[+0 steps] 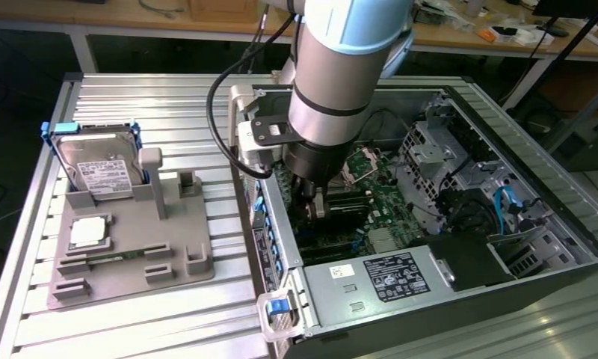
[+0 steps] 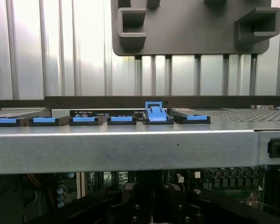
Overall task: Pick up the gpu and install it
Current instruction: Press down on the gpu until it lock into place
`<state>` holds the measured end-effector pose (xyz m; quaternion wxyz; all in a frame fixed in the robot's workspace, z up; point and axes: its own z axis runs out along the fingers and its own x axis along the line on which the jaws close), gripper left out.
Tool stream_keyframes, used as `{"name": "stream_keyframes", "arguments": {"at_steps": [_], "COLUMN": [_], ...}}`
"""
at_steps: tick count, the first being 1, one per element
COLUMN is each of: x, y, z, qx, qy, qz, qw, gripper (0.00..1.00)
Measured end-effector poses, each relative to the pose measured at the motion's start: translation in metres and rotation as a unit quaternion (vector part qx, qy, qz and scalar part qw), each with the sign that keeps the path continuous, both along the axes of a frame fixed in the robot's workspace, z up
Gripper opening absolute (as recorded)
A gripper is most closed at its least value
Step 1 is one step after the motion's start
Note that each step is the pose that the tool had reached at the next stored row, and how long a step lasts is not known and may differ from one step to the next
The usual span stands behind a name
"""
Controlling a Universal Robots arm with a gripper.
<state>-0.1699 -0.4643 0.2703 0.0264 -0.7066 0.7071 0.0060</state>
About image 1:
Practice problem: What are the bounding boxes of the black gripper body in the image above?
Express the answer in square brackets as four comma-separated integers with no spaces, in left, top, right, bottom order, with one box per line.
[282,140,350,188]

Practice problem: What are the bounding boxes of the low-profile graphics card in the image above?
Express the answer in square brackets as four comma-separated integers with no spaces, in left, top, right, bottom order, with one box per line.
[310,188,370,230]

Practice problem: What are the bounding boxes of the CPU socket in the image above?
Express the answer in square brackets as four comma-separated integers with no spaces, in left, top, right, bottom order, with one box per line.
[327,174,354,194]

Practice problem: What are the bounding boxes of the metal socket cover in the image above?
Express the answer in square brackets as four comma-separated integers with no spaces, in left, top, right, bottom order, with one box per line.
[341,146,382,181]

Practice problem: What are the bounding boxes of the green motherboard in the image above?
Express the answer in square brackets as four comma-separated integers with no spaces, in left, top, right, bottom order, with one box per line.
[273,143,430,263]

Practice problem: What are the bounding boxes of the silver chipset heatsink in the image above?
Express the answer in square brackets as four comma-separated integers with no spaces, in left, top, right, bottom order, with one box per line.
[366,228,401,256]

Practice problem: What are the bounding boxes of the metal disk bay cage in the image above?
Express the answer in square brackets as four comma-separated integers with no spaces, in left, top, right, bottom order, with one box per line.
[397,118,481,211]

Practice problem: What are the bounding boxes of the grey power supply unit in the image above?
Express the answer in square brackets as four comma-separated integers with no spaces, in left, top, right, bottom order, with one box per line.
[301,245,455,331]

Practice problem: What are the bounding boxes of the grey plastic parts rack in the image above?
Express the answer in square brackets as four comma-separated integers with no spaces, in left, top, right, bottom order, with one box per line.
[43,147,215,310]

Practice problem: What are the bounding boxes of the black plastic air shroud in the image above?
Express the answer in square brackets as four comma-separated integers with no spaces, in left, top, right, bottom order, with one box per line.
[426,235,521,293]

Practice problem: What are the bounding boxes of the green RAM stick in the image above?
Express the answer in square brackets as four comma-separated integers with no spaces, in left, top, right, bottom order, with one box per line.
[85,250,146,265]

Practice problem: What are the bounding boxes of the silver CPU chip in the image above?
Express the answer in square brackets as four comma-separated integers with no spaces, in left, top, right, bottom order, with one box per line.
[66,215,109,250]

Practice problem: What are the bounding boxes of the orange and white box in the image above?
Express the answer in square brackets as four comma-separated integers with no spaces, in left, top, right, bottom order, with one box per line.
[474,23,555,48]

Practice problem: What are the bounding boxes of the black open PC case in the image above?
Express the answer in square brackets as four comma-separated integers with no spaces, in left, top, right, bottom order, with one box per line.
[227,84,598,359]

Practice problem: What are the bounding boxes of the black slanted pole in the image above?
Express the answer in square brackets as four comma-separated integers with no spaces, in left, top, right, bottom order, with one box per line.
[501,0,598,111]

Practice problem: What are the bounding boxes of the black computer mouse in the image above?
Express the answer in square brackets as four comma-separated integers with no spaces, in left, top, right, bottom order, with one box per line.
[537,23,570,38]

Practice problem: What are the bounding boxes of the dark computer monitor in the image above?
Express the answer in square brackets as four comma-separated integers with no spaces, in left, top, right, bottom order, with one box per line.
[530,0,598,19]

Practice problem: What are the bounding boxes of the black looped case wire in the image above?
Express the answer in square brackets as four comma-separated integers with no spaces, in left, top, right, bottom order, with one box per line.
[363,108,410,147]

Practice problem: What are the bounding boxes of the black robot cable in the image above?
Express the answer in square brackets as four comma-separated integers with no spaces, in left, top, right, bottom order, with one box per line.
[205,0,301,180]

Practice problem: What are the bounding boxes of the grey case handle blue latch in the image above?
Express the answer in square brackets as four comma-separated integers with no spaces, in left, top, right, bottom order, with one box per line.
[255,290,309,343]

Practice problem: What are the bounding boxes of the black wire bundle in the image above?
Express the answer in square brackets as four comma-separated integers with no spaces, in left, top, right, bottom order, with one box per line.
[437,186,501,237]

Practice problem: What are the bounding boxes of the blue SATA wire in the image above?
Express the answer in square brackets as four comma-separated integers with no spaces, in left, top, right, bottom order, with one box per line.
[493,184,525,237]

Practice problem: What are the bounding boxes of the hard disk with blue bracket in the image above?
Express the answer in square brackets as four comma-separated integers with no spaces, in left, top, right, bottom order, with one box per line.
[38,120,146,203]

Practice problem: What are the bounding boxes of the wooden desk white frame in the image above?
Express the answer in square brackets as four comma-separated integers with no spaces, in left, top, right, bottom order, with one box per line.
[0,0,295,74]
[407,0,598,109]

